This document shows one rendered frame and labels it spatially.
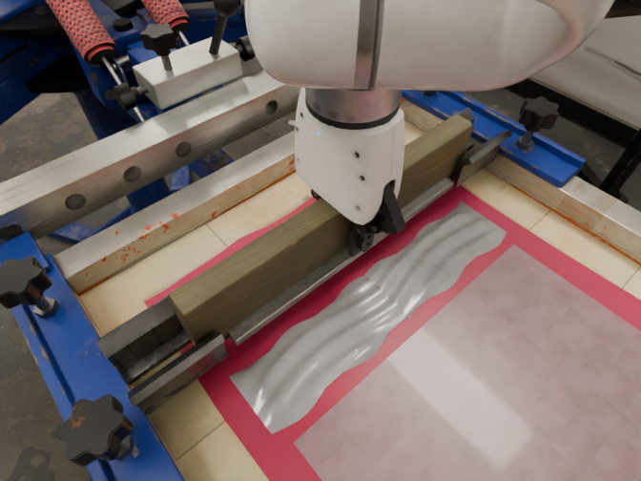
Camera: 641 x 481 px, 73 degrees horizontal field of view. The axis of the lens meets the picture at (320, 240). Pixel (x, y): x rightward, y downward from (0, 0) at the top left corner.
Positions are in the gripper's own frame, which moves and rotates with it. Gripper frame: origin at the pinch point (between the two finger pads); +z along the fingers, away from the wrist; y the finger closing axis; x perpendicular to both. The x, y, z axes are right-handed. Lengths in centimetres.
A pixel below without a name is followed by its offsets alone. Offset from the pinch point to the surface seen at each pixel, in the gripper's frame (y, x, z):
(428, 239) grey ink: 5.1, 9.4, 5.5
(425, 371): 15.6, -3.2, 6.0
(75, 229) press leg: -126, -23, 97
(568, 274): 18.7, 18.0, 6.0
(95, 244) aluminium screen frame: -17.1, -21.2, 2.6
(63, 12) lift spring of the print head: -49, -8, -8
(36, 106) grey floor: -230, -6, 102
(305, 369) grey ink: 8.0, -12.1, 5.3
